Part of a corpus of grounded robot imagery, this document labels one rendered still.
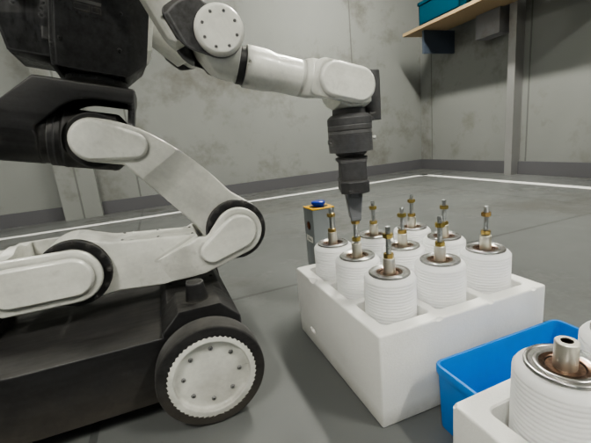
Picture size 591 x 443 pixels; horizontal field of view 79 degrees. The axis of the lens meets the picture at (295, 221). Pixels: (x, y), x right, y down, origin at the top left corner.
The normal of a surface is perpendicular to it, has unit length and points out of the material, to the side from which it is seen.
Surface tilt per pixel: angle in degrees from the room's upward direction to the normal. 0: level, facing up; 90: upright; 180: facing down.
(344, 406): 0
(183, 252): 100
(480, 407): 0
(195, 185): 90
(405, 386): 90
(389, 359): 90
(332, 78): 90
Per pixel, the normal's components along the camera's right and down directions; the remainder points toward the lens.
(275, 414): -0.10, -0.97
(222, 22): 0.30, 0.18
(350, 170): -0.04, 0.22
